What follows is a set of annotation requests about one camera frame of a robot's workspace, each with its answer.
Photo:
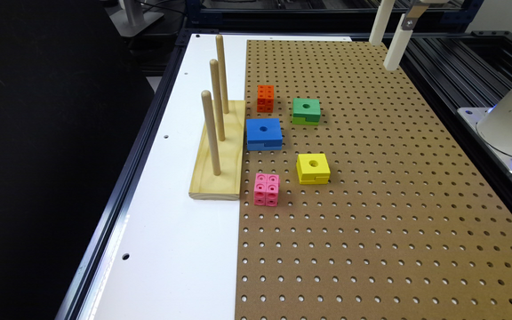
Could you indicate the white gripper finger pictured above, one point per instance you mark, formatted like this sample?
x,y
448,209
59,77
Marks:
x,y
381,21
399,42

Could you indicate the blue block with hole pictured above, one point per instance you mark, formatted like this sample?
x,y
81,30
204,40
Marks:
x,y
263,134

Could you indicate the green block with hole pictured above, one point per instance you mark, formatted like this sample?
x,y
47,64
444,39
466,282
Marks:
x,y
306,111

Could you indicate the orange cube block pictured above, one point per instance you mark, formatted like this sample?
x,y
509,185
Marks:
x,y
265,98

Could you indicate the yellow block with hole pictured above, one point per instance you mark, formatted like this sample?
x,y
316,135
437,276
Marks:
x,y
313,169

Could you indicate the pink cube block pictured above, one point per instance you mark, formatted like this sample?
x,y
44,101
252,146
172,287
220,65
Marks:
x,y
266,189

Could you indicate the far wooden peg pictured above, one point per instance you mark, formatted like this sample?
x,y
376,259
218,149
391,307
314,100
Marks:
x,y
222,72

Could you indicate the wooden peg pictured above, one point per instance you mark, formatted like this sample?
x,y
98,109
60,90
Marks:
x,y
222,72
217,103
211,131

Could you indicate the middle wooden peg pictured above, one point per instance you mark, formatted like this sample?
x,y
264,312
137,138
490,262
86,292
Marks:
x,y
217,103

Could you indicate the brown pegboard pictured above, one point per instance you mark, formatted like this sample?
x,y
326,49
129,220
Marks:
x,y
405,228

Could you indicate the near wooden peg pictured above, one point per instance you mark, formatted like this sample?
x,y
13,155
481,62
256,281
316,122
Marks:
x,y
211,131

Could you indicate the wooden peg stand base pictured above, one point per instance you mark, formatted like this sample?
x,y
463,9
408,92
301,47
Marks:
x,y
226,186

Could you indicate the grey monitor stand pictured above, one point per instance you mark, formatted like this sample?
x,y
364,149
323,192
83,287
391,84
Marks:
x,y
130,19

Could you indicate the black aluminium frame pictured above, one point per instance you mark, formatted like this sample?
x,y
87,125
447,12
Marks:
x,y
157,253

